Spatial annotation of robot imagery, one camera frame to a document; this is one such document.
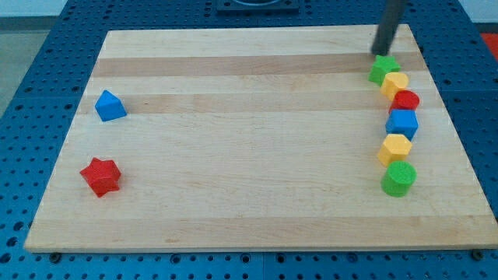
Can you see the blue triangle block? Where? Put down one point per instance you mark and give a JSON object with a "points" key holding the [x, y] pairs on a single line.
{"points": [[109, 107]]}

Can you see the red star block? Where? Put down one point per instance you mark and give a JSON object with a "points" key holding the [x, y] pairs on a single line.
{"points": [[102, 176]]}

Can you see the green star block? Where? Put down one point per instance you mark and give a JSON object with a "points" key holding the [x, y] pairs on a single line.
{"points": [[382, 66]]}

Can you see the wooden board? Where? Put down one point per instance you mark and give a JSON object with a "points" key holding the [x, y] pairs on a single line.
{"points": [[256, 139]]}

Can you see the yellow hexagon block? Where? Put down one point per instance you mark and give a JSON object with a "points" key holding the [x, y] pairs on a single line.
{"points": [[395, 147]]}

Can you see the green cylinder block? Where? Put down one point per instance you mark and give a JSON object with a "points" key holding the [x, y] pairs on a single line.
{"points": [[398, 178]]}

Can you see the yellow heart block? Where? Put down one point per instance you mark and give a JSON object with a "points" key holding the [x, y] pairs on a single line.
{"points": [[393, 83]]}

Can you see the blue cube block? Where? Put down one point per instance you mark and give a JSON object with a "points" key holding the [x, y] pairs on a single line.
{"points": [[402, 122]]}

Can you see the red cylinder block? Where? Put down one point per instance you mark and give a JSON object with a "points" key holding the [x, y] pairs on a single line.
{"points": [[405, 100]]}

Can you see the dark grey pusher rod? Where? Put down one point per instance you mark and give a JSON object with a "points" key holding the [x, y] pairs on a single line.
{"points": [[387, 27]]}

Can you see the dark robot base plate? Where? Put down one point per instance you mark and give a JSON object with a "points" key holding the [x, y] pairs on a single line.
{"points": [[232, 6]]}

